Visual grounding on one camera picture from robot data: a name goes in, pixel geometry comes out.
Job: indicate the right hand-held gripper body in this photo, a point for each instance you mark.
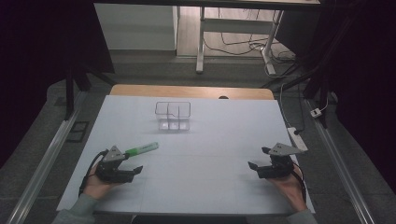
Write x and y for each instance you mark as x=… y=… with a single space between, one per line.
x=280 y=163

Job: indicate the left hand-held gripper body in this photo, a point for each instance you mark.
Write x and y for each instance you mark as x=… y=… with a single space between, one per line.
x=109 y=169

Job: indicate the green marker pen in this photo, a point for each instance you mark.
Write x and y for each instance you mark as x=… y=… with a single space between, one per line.
x=142 y=149

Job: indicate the person's left hand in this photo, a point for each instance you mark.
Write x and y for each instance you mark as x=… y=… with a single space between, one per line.
x=96 y=187

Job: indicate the person's right hand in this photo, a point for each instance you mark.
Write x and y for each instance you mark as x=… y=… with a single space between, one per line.
x=289 y=190

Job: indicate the white power strip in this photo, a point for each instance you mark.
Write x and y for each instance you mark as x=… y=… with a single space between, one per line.
x=297 y=139

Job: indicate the black floor plate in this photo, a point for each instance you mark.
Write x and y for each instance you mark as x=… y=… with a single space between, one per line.
x=77 y=131

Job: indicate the white table mat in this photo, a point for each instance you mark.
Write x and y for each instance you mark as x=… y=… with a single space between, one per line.
x=193 y=177

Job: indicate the clear plastic compartment organizer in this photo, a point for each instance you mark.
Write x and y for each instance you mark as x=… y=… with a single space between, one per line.
x=173 y=115

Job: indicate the white power adapter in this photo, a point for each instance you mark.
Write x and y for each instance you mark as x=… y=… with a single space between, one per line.
x=316 y=113

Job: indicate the small black knob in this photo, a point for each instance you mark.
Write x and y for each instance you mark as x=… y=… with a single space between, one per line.
x=223 y=97

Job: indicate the black metal stand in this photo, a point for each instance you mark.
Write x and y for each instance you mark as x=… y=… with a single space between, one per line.
x=323 y=93
x=69 y=93

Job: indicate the dark curtain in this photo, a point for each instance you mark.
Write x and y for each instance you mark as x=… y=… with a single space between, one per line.
x=31 y=62
x=370 y=77

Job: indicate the white-legged desk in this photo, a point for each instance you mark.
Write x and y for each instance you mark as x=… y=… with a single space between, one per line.
x=236 y=25

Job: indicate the white cabinet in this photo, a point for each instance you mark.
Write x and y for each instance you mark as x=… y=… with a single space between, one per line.
x=137 y=28

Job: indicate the aluminium floor rail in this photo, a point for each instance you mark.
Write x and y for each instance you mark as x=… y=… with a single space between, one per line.
x=46 y=158
x=339 y=161

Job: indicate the white frame stand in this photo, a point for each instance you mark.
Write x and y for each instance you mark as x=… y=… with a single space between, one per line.
x=236 y=52

